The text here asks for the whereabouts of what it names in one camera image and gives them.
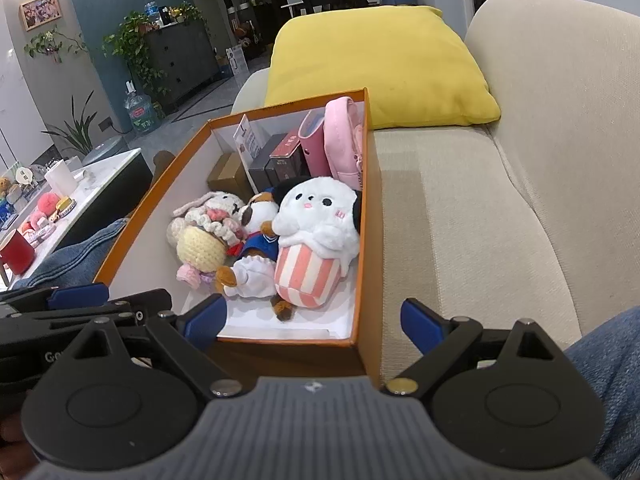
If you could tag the yellow pillow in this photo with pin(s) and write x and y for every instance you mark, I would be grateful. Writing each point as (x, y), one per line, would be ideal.
(375, 60)

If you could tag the person's leg in jeans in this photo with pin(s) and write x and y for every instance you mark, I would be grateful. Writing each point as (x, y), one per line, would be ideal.
(70, 255)
(615, 385)

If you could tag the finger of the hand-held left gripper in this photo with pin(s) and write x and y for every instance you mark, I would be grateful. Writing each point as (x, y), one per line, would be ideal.
(145, 305)
(80, 296)

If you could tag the trailing green vine plant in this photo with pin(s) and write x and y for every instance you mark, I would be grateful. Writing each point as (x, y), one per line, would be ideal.
(132, 40)

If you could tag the beige sofa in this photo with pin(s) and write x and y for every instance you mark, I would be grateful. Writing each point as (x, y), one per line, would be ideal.
(475, 210)

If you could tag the person's right leg in jeans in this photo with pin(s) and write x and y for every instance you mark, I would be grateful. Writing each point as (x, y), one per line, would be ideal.
(615, 385)

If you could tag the grey round stool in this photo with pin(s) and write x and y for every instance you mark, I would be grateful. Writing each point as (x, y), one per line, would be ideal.
(105, 149)

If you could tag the large water jug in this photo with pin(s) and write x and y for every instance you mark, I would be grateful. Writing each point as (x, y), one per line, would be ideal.
(140, 112)

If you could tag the brown dog plush blue outfit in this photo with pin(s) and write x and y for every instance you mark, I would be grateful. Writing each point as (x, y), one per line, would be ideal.
(257, 210)

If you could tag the clear plastic bottle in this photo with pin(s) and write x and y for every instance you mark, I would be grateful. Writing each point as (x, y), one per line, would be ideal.
(151, 12)

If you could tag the person's left leg in jeans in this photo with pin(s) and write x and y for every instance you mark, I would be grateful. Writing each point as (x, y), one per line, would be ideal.
(70, 255)

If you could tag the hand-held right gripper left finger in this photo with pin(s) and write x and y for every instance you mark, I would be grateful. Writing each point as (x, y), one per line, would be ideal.
(205, 321)

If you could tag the marble coffee table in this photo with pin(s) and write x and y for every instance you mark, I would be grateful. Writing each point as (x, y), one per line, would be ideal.
(100, 175)

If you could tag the dark red packet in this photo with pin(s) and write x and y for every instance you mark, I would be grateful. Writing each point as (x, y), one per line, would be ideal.
(285, 147)

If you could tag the dark grey square box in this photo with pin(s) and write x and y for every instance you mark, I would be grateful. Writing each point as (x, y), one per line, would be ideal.
(262, 172)

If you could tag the white long box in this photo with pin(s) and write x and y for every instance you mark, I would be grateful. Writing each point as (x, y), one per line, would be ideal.
(247, 137)

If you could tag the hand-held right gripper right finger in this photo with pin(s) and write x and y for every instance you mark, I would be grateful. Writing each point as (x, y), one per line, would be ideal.
(420, 322)

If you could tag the pink round plush toy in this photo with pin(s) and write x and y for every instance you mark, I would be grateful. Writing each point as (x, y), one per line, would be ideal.
(46, 201)

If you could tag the white and black plush toy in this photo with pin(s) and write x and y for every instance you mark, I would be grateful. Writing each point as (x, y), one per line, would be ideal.
(310, 210)

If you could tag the small brown cardboard box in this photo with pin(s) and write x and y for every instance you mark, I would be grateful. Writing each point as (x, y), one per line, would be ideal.
(227, 170)

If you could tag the white cup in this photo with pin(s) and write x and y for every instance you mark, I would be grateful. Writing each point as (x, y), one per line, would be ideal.
(62, 177)

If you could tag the white standing sign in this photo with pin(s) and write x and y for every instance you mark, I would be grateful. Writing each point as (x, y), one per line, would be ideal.
(236, 60)

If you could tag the leafy potted floor plant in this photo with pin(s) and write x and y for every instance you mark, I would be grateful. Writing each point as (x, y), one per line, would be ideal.
(77, 132)

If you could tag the wall-hung vine plant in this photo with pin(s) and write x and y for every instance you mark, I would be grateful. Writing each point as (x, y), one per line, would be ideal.
(50, 42)

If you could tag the dark cabinet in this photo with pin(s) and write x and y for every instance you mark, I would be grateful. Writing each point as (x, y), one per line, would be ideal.
(182, 60)

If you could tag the orange cardboard box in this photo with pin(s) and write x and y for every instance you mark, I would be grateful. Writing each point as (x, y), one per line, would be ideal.
(374, 240)

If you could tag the pink fabric bag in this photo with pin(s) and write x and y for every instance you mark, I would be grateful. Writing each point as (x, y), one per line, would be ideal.
(345, 145)

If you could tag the red mug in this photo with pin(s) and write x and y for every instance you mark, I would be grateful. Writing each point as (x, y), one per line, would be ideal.
(17, 255)

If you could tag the crochet bunny with bouquet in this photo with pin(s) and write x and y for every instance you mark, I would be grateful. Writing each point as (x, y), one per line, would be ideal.
(200, 250)

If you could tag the framed wall picture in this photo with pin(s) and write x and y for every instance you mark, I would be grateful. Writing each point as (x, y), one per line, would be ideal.
(40, 12)

